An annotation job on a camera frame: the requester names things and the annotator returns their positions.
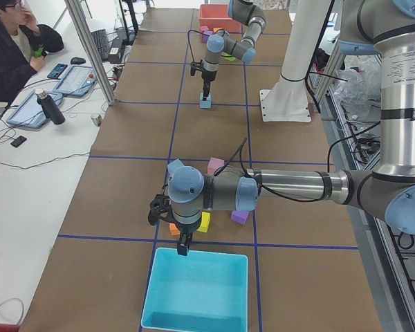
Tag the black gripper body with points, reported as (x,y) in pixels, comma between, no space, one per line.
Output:
(207,77)
(185,229)

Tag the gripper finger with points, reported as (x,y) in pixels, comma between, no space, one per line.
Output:
(205,91)
(189,240)
(209,87)
(182,245)

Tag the light blue foam block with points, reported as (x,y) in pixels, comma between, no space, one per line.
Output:
(173,166)
(205,102)

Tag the orange foam block left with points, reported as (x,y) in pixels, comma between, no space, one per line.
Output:
(173,230)

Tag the yellow foam block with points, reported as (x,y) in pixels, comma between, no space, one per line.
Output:
(205,222)

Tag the purple foam block right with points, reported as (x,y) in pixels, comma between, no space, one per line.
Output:
(205,36)

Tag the purple foam block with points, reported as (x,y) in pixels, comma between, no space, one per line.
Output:
(205,36)
(240,217)

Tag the blue plastic tray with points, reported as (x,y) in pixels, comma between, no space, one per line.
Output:
(201,291)

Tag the purple foam block left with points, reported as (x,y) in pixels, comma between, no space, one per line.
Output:
(240,217)

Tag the pink plastic tray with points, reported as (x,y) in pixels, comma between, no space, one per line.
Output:
(216,16)

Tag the lilac pink foam block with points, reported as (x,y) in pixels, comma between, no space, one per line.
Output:
(214,164)

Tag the small metal cylinder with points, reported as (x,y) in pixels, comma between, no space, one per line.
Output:
(96,119)

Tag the black keyboard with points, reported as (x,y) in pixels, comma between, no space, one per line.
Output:
(101,43)

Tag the teach pendant far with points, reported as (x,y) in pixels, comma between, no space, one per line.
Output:
(76,82)

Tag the teach pendant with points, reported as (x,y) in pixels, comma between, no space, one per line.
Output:
(30,114)
(76,82)

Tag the black computer mouse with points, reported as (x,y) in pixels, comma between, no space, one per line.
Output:
(77,60)

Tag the blue cased phone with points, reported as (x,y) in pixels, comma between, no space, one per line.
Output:
(57,71)

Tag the black water bottle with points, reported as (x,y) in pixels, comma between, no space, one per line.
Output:
(49,107)

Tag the teach pendant near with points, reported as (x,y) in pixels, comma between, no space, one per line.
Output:
(30,114)

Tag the black smartphone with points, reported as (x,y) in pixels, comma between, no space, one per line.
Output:
(18,141)

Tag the seated person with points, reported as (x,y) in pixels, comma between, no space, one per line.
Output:
(23,46)

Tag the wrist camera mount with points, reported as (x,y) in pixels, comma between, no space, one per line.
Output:
(160,210)
(196,66)

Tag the white pedestal base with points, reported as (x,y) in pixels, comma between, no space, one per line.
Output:
(287,101)

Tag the aluminium frame post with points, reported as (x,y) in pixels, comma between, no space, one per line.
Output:
(79,21)

